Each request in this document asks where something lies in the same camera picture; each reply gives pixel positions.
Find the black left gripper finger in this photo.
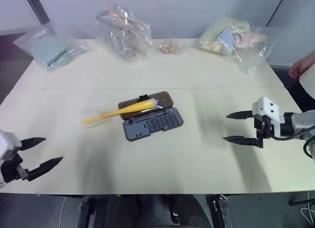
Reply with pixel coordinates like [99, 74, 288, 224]
[20, 137, 47, 151]
[27, 156, 63, 182]

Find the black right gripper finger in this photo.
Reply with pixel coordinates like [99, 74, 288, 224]
[226, 110, 254, 120]
[222, 129, 264, 149]

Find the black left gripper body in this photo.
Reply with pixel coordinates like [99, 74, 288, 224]
[0, 152, 29, 184]

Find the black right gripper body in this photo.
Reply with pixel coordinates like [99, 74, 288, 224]
[253, 114, 274, 140]

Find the grey screwdriver bit case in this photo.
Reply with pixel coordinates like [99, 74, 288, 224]
[118, 91, 185, 142]

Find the person's bare hand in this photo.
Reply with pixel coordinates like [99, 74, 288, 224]
[289, 56, 311, 79]

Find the person's white garment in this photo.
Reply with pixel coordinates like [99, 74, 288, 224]
[298, 62, 315, 101]

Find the plastic bag with mixed cloths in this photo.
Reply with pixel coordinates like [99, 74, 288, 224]
[195, 15, 269, 75]

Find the plastic bag with teal cloth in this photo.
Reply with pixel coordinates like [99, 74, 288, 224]
[13, 23, 89, 74]

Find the small bag of beige pieces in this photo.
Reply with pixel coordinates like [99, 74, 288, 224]
[157, 39, 184, 56]

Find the clear bag with wooden sticks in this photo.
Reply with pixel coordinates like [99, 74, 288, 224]
[95, 4, 154, 65]

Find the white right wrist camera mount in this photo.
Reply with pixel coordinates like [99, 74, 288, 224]
[252, 96, 284, 138]

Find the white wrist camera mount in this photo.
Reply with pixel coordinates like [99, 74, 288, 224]
[252, 96, 284, 138]
[0, 129, 22, 189]

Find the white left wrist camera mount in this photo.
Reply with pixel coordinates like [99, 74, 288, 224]
[0, 129, 22, 189]

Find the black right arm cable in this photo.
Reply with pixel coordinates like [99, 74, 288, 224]
[269, 128, 315, 160]

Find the black table leg bracket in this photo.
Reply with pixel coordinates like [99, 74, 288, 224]
[77, 195, 96, 228]
[211, 194, 233, 228]

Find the yellow handled white brush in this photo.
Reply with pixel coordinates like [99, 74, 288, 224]
[75, 98, 163, 129]

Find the white cable on floor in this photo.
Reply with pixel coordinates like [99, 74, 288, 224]
[299, 206, 315, 220]

